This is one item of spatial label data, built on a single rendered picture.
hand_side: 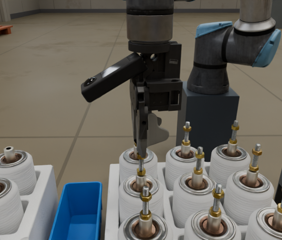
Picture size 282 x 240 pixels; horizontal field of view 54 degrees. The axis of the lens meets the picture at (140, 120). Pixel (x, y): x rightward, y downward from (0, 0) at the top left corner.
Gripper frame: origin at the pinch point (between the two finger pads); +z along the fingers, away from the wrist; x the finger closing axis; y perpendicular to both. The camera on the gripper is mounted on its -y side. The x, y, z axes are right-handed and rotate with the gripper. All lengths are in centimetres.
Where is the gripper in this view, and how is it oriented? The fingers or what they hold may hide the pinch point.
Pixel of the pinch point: (137, 146)
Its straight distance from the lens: 54.4
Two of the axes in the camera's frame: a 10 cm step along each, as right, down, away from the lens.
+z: 0.0, 9.1, 4.2
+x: -1.8, -4.1, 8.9
